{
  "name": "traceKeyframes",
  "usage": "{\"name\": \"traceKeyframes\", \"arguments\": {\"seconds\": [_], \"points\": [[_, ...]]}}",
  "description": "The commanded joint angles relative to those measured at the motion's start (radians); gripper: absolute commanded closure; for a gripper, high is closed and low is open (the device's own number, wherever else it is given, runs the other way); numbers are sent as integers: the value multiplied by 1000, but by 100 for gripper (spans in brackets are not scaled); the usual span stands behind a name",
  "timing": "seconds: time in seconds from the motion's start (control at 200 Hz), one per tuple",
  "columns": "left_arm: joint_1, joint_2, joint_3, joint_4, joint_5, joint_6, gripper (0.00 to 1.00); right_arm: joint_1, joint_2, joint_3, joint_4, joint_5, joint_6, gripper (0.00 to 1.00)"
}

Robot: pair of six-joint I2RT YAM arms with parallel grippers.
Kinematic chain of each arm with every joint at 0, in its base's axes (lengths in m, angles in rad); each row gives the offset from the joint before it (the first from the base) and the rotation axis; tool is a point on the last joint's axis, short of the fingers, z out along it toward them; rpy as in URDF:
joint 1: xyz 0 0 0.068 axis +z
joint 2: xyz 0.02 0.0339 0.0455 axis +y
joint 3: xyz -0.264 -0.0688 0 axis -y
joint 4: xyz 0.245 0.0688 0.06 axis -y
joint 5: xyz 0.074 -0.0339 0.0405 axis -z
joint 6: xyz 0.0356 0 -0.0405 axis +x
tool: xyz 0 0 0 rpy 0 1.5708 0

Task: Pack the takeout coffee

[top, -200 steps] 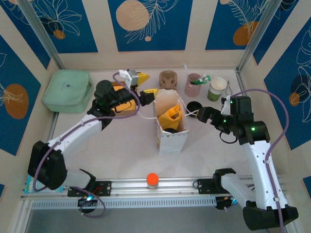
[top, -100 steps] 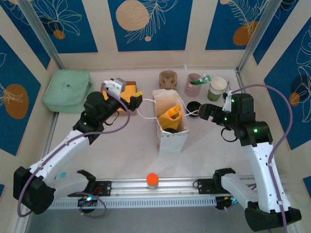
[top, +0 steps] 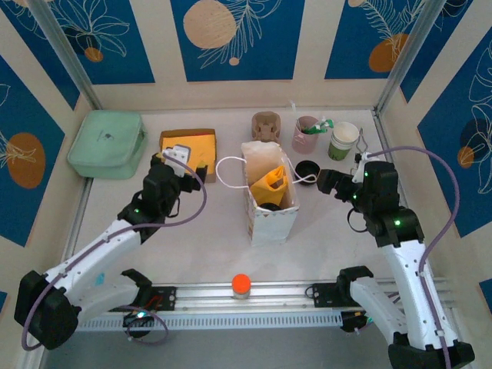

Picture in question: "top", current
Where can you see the yellow napkin stack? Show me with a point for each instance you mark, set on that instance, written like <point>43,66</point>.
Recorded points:
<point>200,148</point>

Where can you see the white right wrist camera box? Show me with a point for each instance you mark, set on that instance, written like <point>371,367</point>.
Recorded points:
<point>360,169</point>

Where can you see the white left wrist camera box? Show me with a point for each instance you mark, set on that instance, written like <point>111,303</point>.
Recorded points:
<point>178,155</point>

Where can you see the yellow paper napkin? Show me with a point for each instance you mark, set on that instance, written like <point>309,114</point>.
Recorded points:
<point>269,184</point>

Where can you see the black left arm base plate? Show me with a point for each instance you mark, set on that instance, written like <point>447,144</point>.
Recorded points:
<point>165,298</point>

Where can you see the black cup lid stack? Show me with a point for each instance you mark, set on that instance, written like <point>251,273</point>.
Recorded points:
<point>305,169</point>

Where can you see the aluminium front rail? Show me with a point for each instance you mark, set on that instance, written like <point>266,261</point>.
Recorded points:
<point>276,294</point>

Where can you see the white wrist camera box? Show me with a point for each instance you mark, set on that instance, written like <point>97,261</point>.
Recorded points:
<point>178,155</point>
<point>360,169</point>

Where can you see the pink cup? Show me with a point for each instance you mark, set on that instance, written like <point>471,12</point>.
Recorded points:
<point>303,142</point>

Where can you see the aluminium frame post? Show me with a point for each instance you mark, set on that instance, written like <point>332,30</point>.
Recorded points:
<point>66,54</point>
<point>409,54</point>

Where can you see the orange round button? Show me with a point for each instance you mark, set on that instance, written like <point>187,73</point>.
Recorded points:
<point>241,283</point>

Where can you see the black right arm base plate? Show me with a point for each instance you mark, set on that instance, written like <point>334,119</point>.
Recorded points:
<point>323,294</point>

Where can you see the green white paper cup stack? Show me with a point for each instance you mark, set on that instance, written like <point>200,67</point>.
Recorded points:
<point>346,134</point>

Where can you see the brown cardboard box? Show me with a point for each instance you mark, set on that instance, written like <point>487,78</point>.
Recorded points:
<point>211,178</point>

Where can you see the mint green zip pouch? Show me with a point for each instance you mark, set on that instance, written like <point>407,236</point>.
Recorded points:
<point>104,144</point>

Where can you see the green white sachet bundle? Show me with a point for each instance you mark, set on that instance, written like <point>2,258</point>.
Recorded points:
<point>317,126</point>

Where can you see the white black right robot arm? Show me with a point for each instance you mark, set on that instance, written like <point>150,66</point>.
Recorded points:
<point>415,292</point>

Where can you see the white paper gift bag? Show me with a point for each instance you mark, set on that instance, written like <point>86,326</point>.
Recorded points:
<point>273,230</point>

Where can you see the black controller board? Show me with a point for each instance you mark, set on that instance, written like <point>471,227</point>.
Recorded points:
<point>138,319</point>
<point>355,323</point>

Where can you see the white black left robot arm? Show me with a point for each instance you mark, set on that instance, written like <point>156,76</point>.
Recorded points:
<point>92,253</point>

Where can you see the aluminium table side rail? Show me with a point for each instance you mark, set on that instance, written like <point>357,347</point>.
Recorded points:
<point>385,138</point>
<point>82,200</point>

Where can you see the brown pulp cup carrier stack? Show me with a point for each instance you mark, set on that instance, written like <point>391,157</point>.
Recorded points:
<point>267,127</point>

